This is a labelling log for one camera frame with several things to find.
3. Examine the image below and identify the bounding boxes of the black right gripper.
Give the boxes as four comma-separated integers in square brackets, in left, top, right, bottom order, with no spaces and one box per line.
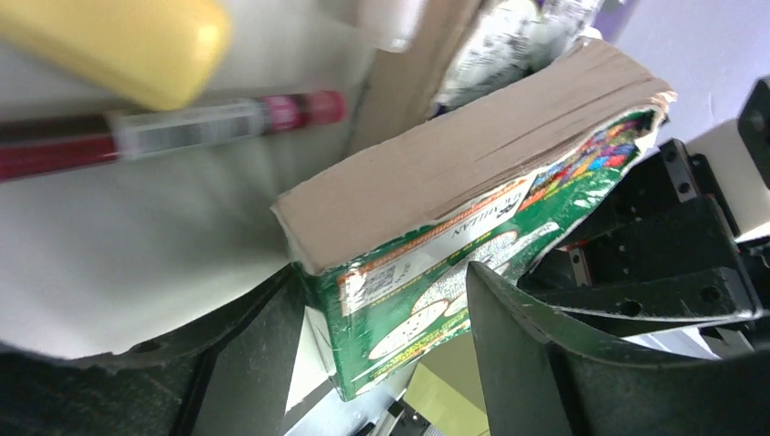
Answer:
[519,139,769,336]

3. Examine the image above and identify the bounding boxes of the red gel pen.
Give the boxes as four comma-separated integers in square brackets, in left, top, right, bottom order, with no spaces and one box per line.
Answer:
[1,90,347,181]

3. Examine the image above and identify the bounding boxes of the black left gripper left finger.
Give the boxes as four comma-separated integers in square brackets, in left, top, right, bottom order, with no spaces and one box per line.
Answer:
[1,266,304,435]

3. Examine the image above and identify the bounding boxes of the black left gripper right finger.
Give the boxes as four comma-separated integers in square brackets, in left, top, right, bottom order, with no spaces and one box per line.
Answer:
[466,262,769,435]

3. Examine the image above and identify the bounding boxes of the yellow highlighter marker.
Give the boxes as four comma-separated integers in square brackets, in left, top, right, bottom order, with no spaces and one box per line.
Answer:
[1,1,232,111]

